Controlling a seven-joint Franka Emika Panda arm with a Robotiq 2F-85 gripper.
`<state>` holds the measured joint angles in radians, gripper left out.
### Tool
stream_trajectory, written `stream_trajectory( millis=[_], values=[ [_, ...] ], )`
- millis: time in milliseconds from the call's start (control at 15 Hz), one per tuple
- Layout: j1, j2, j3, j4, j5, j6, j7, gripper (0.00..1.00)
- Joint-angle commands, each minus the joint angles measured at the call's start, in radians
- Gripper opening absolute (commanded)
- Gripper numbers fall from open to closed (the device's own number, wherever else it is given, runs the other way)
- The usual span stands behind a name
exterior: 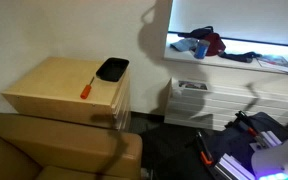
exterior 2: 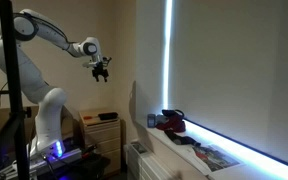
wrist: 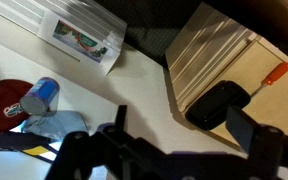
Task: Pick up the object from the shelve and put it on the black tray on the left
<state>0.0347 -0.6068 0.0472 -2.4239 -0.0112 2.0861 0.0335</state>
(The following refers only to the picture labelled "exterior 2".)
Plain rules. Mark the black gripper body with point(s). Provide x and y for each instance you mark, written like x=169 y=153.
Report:
x=99 y=70

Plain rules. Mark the blue can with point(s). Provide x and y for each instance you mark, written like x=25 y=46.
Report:
x=151 y=120

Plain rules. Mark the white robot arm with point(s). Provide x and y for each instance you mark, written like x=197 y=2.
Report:
x=27 y=25

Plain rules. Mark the black plastic tray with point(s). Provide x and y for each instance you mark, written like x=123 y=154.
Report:
x=108 y=116

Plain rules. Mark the light wooden drawer cabinet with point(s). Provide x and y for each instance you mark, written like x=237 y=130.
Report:
x=106 y=135

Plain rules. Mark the dark navy cap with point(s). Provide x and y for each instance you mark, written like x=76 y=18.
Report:
x=169 y=113

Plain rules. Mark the orange black clamp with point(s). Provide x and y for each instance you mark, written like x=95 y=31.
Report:
x=88 y=151

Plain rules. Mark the picture card on radiator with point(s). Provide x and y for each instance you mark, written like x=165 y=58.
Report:
x=139 y=148

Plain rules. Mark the maroon baseball cap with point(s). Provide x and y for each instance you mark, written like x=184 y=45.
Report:
x=174 y=123

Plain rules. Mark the dark blue cloth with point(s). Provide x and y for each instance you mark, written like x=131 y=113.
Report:
x=181 y=140

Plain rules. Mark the printed magazine on sill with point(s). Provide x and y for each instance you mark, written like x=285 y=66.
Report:
x=210 y=158

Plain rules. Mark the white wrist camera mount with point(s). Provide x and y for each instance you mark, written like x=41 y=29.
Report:
x=104 y=61

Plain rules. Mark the orange handled screwdriver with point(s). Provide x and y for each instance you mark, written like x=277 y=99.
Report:
x=89 y=117

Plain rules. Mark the black camera stand pole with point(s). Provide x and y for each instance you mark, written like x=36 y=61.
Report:
x=15 y=125

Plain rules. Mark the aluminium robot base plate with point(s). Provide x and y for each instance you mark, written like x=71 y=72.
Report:
x=42 y=165

